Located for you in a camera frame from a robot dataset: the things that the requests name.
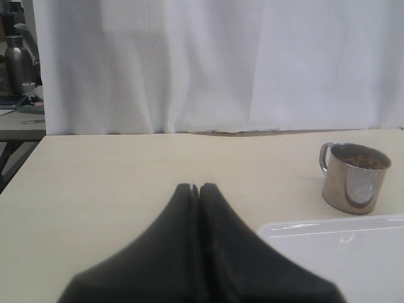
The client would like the steel thermos bottle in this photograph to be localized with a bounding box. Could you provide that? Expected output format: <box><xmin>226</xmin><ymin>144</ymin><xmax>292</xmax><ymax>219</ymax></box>
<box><xmin>4</xmin><ymin>35</ymin><xmax>35</xmax><ymax>95</ymax></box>

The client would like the steel cup with pellets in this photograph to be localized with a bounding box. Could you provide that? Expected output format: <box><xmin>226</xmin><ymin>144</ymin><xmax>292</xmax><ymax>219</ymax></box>
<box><xmin>319</xmin><ymin>142</ymin><xmax>391</xmax><ymax>215</ymax></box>

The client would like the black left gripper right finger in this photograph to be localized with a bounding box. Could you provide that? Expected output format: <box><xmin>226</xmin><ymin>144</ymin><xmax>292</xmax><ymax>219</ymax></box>
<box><xmin>199</xmin><ymin>183</ymin><xmax>345</xmax><ymax>302</ymax></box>

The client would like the white curtain backdrop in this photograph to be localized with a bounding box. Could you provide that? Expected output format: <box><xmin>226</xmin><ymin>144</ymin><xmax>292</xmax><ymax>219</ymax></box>
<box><xmin>33</xmin><ymin>1</ymin><xmax>403</xmax><ymax>134</ymax></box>

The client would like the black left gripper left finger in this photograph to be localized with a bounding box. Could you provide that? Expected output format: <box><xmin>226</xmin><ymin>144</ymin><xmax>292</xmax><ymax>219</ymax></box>
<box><xmin>59</xmin><ymin>184</ymin><xmax>198</xmax><ymax>302</ymax></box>

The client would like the white plastic tray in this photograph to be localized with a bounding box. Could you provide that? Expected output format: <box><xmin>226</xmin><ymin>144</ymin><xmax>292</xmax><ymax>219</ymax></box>
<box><xmin>257</xmin><ymin>215</ymin><xmax>403</xmax><ymax>302</ymax></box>

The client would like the grey side table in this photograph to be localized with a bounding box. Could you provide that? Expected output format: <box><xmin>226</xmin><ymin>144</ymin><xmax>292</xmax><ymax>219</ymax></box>
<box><xmin>1</xmin><ymin>110</ymin><xmax>46</xmax><ymax>142</ymax></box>

